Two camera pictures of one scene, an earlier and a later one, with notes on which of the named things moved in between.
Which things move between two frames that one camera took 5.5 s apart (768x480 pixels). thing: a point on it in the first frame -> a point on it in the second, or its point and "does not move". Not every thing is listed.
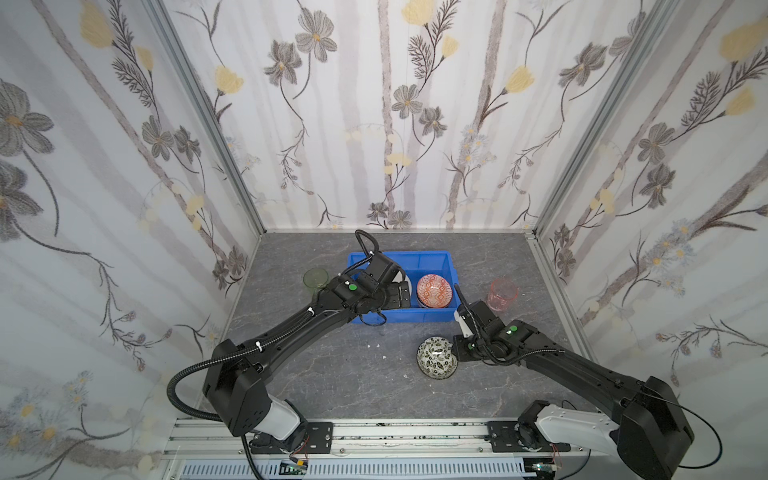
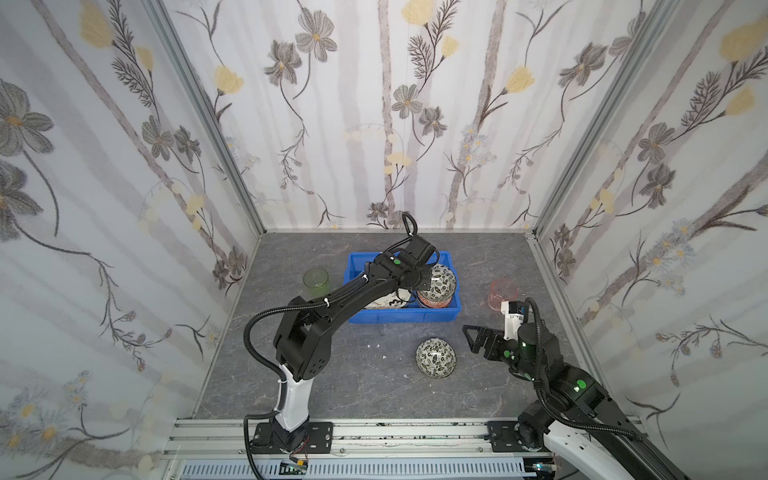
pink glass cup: (502, 291) does not move
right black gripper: (466, 339) -> (491, 344)
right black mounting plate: (504, 438) does not move
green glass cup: (315, 279) does not move
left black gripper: (395, 288) -> (417, 278)
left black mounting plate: (317, 438) does not move
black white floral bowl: (435, 358) -> (442, 284)
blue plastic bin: (434, 286) does not move
